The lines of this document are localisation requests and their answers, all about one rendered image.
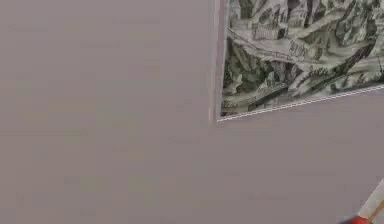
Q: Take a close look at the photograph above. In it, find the red round object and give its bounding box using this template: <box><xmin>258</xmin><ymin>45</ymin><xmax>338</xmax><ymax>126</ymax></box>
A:
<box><xmin>339</xmin><ymin>215</ymin><xmax>370</xmax><ymax>224</ymax></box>

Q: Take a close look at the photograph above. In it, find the green grey landscape wall picture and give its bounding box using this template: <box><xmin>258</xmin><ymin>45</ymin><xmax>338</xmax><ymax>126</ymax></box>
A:
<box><xmin>209</xmin><ymin>0</ymin><xmax>384</xmax><ymax>123</ymax></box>

